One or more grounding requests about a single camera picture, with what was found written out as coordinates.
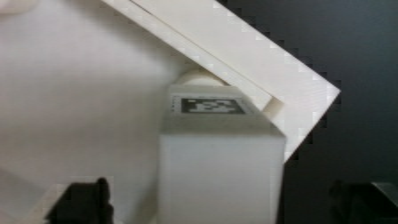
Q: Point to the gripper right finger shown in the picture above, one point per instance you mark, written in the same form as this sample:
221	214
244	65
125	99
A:
365	203

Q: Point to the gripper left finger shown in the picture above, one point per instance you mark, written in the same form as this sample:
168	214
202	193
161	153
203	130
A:
83	206

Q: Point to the white table leg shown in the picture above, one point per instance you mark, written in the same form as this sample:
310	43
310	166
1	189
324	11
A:
221	156

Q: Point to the white square table top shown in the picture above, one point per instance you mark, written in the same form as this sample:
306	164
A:
95	53

